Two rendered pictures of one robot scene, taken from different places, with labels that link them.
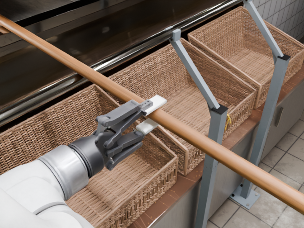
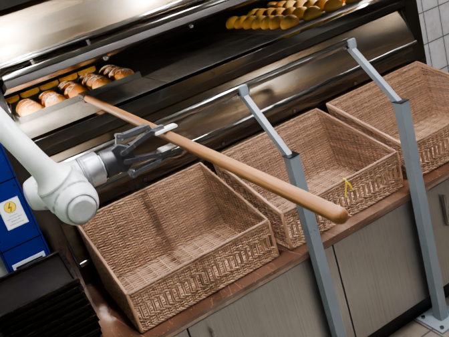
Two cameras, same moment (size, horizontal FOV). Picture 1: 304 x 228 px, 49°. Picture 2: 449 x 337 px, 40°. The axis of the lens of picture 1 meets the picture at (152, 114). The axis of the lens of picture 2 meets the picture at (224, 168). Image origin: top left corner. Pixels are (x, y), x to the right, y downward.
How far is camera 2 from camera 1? 1.19 m
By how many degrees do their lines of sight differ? 28
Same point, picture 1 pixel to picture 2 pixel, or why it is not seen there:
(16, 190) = not seen: hidden behind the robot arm
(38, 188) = not seen: hidden behind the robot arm
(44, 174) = (73, 163)
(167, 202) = (261, 273)
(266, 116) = (412, 182)
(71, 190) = (90, 176)
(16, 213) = (31, 144)
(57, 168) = (81, 160)
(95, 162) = (109, 161)
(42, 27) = (135, 107)
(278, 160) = not seen: outside the picture
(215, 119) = (288, 166)
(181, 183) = (284, 257)
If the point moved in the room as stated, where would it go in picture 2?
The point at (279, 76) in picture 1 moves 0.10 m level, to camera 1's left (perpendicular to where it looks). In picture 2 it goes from (402, 124) to (374, 129)
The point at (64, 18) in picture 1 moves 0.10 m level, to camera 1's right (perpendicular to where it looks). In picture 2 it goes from (156, 97) to (179, 92)
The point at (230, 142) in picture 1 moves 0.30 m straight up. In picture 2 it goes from (362, 216) to (345, 142)
